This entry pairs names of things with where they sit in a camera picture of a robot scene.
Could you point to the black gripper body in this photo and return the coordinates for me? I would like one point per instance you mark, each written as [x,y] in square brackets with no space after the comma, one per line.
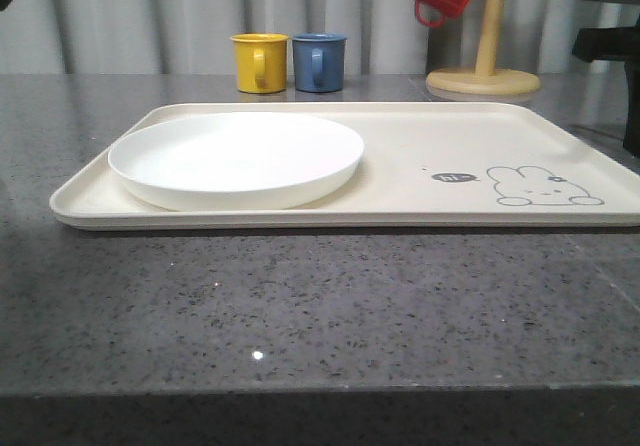
[617,44]

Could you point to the white round plate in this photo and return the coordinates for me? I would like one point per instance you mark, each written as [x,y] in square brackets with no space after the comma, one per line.
[237,161]

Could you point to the wooden mug tree stand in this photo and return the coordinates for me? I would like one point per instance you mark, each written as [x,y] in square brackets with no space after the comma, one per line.
[485,78]

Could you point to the beige rabbit serving tray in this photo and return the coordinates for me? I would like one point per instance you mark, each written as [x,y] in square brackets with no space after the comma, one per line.
[424,164]

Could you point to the blue mug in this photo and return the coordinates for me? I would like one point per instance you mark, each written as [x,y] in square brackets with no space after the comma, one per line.
[319,62]

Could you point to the yellow mug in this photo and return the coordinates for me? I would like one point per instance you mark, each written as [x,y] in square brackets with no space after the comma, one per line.
[261,62]

